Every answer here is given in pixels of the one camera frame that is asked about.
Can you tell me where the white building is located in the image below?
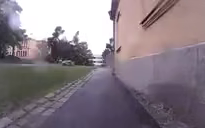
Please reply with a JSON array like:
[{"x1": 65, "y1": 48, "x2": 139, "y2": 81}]
[{"x1": 89, "y1": 54, "x2": 106, "y2": 67}]

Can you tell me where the large grey rock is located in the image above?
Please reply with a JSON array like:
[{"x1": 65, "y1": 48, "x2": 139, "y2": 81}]
[{"x1": 60, "y1": 59, "x2": 76, "y2": 67}]

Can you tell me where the group of dark trees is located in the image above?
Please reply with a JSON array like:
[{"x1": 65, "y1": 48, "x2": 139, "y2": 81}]
[{"x1": 44, "y1": 25, "x2": 95, "y2": 66}]

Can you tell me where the dark asphalt path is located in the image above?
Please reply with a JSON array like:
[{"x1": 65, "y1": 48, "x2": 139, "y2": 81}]
[{"x1": 39, "y1": 66, "x2": 161, "y2": 128}]

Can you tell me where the gravel strip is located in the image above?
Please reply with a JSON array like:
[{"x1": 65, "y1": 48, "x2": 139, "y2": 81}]
[{"x1": 113, "y1": 73, "x2": 191, "y2": 128}]

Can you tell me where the beige building with grey base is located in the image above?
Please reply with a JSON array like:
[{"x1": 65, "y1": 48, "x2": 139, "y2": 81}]
[{"x1": 108, "y1": 0, "x2": 205, "y2": 128}]

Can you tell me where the pink building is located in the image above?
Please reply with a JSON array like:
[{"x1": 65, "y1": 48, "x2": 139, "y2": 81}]
[{"x1": 6, "y1": 37, "x2": 53, "y2": 61}]

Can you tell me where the cobblestone edge strip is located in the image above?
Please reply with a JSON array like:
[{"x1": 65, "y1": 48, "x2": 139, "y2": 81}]
[{"x1": 0, "y1": 68, "x2": 98, "y2": 128}]

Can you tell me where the grass lawn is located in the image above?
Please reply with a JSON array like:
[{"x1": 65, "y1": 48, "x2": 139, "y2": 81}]
[{"x1": 0, "y1": 63, "x2": 96, "y2": 124}]

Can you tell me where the large leafy tree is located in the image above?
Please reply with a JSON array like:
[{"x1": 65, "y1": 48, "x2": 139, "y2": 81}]
[{"x1": 0, "y1": 0, "x2": 28, "y2": 59}]

